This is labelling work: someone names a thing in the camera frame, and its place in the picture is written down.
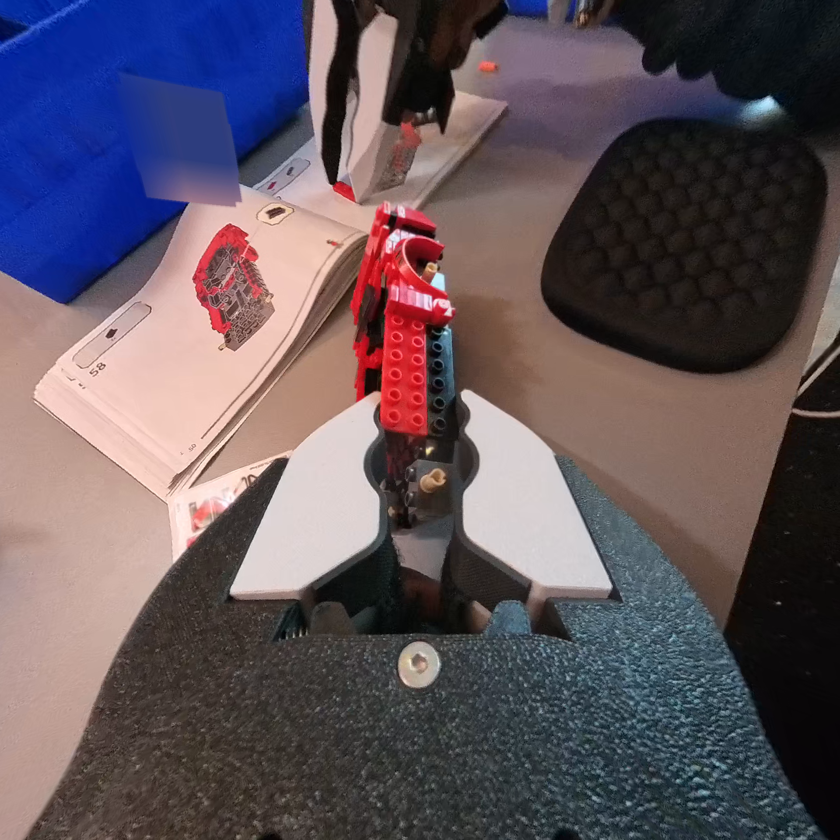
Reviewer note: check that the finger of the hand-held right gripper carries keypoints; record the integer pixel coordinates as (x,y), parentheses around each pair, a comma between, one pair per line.
(317,79)
(384,92)

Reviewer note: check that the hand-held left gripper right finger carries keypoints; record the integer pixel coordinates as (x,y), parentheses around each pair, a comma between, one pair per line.
(531,512)

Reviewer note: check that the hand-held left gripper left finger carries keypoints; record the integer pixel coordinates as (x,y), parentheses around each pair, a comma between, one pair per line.
(308,512)

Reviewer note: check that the small red brick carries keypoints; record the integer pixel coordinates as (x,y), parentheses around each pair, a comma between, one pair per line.
(344,190)

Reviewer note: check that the red and black brick model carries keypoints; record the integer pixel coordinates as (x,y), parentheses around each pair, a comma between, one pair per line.
(403,367)

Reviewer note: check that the small white leaflet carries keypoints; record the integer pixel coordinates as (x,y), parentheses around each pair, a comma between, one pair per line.
(210,505)

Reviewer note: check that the open instruction booklet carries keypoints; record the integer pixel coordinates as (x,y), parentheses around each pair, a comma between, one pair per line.
(197,341)

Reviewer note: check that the blue divided plastic bin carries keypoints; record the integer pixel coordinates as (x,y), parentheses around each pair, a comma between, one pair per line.
(72,164)

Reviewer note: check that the black textured cushion pad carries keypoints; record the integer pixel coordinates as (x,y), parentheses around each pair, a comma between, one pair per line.
(682,249)

